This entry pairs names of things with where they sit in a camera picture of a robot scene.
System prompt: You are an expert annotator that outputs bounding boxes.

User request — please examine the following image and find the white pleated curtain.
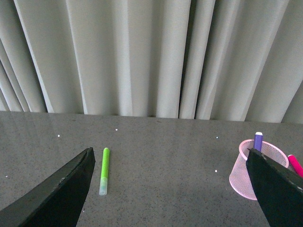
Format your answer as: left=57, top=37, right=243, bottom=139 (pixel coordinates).
left=0, top=0, right=303, bottom=123

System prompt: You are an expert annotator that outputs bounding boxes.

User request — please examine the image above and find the green highlighter pen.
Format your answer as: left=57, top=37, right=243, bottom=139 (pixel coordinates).
left=99, top=148, right=110, bottom=196

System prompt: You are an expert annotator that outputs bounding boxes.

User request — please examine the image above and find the pink mesh cup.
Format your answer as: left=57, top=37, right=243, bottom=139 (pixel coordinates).
left=229, top=139, right=289, bottom=201

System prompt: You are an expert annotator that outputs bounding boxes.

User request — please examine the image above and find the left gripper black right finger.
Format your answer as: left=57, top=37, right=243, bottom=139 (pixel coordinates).
left=246, top=148, right=303, bottom=227

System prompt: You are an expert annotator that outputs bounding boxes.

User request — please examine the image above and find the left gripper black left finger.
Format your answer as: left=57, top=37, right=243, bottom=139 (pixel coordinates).
left=0, top=148, right=95, bottom=227

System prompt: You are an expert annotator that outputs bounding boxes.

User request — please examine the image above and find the pink highlighter pen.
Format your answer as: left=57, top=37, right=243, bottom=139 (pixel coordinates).
left=288, top=155, right=303, bottom=177

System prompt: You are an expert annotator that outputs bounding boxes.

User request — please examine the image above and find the purple highlighter pen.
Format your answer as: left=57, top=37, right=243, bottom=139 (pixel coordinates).
left=253, top=132, right=263, bottom=152

